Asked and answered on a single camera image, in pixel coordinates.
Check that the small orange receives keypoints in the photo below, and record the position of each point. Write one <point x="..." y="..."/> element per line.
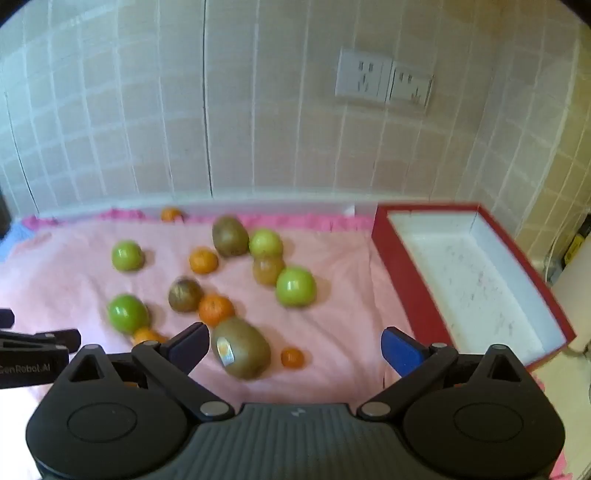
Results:
<point x="145" y="334"/>
<point x="203" y="261"/>
<point x="171" y="214"/>
<point x="216" y="308"/>
<point x="292" y="357"/>

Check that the white appliance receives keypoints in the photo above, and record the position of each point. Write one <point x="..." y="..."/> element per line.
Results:
<point x="572" y="290"/>

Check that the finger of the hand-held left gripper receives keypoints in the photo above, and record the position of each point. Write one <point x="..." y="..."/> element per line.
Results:
<point x="51" y="338"/>
<point x="5" y="318"/>

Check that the red box with white inside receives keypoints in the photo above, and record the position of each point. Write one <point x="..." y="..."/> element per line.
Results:
<point x="461" y="277"/>

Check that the white wall socket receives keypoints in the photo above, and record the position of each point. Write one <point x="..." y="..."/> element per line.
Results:
<point x="411" y="85"/>
<point x="362" y="76"/>

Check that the yellow-green apple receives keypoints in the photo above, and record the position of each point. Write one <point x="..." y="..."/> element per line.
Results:
<point x="265" y="243"/>

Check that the blue cloth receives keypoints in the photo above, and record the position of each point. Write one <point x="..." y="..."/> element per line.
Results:
<point x="14" y="233"/>

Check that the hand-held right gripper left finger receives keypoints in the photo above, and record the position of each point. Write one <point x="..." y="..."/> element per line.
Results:
<point x="190" y="346"/>

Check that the white paper sheet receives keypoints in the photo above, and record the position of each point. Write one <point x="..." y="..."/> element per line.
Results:
<point x="350" y="210"/>

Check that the dark soy sauce bottle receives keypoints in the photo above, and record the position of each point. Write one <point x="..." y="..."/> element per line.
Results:
<point x="575" y="248"/>

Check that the brown kiwi with sticker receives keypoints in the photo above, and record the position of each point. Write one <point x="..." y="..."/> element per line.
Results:
<point x="242" y="350"/>

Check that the light pink cloth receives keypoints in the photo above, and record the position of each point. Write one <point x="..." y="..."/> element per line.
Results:
<point x="332" y="332"/>

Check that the green apple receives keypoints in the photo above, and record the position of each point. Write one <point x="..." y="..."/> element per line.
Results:
<point x="128" y="313"/>
<point x="127" y="255"/>
<point x="296" y="286"/>

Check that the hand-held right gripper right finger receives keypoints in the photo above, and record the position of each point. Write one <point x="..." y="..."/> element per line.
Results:
<point x="400" y="353"/>

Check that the hot pink cloth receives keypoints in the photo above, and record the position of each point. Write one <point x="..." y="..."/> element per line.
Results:
<point x="295" y="220"/>

